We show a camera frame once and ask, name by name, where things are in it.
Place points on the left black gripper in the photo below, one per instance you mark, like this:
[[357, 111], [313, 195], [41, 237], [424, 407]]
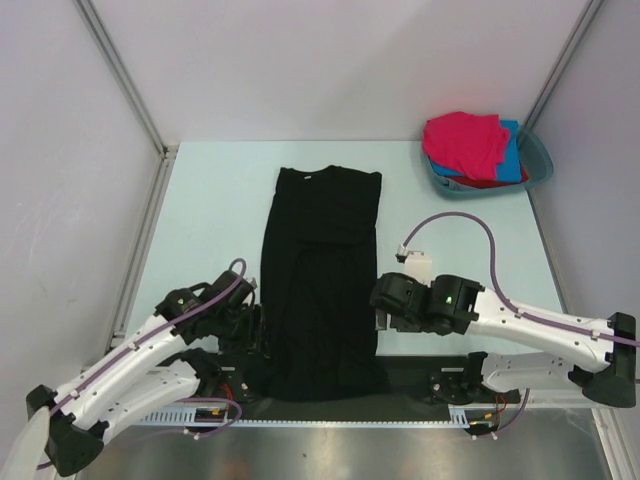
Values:
[[251, 339]]

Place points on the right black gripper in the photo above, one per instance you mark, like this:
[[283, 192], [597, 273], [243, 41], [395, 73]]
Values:
[[402, 326]]

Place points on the black t shirt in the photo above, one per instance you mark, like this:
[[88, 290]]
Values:
[[318, 270]]

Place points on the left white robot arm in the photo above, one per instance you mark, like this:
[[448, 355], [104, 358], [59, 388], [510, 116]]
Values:
[[173, 357]]

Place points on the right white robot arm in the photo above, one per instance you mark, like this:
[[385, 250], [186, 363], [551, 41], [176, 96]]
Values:
[[594, 356]]

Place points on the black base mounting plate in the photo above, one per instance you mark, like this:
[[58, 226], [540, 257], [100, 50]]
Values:
[[425, 395]]

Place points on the blue t shirt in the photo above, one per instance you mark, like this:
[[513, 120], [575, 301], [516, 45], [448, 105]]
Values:
[[508, 172]]

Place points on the pink t shirt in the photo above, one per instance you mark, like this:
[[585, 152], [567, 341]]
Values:
[[460, 144]]

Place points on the teal plastic basket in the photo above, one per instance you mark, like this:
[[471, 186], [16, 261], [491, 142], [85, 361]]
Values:
[[534, 160]]

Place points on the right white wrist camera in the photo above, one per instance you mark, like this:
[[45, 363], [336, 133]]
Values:
[[415, 264]]

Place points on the left white cable duct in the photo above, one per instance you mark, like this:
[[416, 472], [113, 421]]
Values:
[[190, 416]]

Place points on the white cable duct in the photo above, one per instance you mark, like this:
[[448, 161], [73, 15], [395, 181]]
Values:
[[190, 416], [481, 416]]

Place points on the right white cable duct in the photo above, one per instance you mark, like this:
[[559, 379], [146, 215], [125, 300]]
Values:
[[481, 416]]

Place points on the left aluminium frame post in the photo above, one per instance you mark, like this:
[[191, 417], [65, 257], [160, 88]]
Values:
[[116, 65]]

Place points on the aluminium frame post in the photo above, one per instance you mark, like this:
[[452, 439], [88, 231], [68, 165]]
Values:
[[116, 65], [586, 20]]

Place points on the right aluminium frame post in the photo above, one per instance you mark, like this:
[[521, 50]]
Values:
[[586, 20]]

